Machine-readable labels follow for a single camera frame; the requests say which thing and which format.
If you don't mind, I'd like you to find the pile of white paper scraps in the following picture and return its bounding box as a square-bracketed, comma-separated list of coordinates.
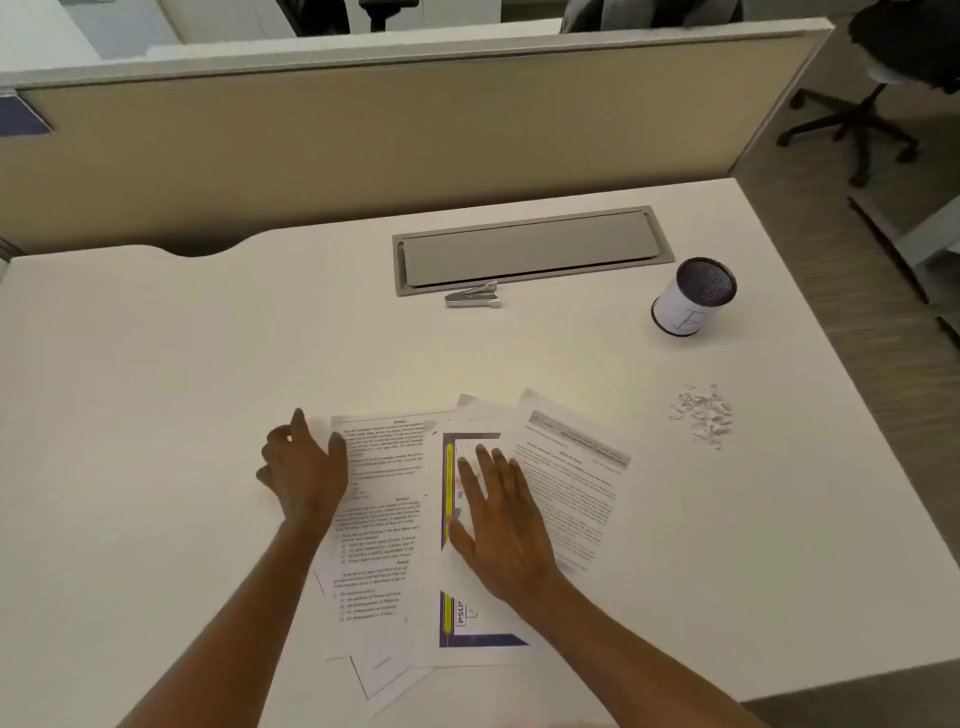
[669, 383, 734, 451]

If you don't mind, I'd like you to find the person's left forearm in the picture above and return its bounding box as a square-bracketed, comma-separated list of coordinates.
[116, 521, 335, 728]

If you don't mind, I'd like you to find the silver stapler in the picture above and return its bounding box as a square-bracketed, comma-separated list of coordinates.
[443, 280, 502, 310]

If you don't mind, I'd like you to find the beige desk partition panel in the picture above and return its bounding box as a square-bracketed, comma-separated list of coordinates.
[0, 16, 835, 256]

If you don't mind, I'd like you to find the person's right hand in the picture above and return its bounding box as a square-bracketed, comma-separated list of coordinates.
[447, 443, 562, 603]

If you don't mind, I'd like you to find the person's left hand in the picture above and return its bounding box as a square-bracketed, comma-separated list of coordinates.
[254, 408, 350, 528]

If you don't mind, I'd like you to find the grey desk cable tray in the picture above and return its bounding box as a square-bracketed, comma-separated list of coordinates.
[391, 206, 675, 299]

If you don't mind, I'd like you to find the blue number plate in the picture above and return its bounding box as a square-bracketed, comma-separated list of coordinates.
[0, 91, 55, 138]

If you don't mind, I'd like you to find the stack of printed papers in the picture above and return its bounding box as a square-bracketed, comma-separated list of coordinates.
[311, 387, 633, 718]

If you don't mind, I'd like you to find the grey bag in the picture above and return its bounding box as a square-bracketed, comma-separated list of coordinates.
[560, 0, 745, 35]

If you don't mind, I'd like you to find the black mesh pen holder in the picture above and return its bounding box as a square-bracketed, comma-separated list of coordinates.
[650, 257, 739, 341]

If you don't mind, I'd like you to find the person's right forearm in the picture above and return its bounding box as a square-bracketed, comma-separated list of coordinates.
[517, 569, 770, 728]

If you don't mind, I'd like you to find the black swivel office chair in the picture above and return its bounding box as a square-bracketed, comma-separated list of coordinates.
[776, 0, 960, 189]

